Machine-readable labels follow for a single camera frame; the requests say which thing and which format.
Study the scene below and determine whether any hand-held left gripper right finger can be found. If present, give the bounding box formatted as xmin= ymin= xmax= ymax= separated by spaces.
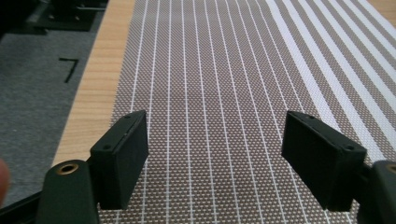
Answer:
xmin=280 ymin=110 xmax=368 ymax=213

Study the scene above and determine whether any brown white striped woven mat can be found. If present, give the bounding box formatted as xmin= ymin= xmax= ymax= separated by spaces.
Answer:
xmin=97 ymin=0 xmax=396 ymax=224

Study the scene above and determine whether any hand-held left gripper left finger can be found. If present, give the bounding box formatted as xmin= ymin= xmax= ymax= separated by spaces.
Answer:
xmin=90 ymin=109 xmax=149 ymax=211

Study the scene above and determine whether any black metal stand base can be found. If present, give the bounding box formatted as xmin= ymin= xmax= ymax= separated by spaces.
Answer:
xmin=0 ymin=0 xmax=110 ymax=33

